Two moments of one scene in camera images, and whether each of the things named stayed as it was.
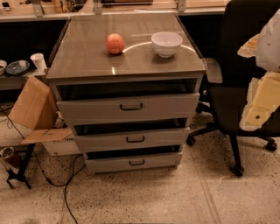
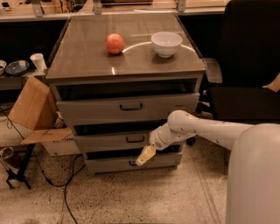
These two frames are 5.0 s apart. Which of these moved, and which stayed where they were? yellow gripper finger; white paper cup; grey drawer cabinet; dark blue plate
Moved: yellow gripper finger
Stayed: dark blue plate; grey drawer cabinet; white paper cup
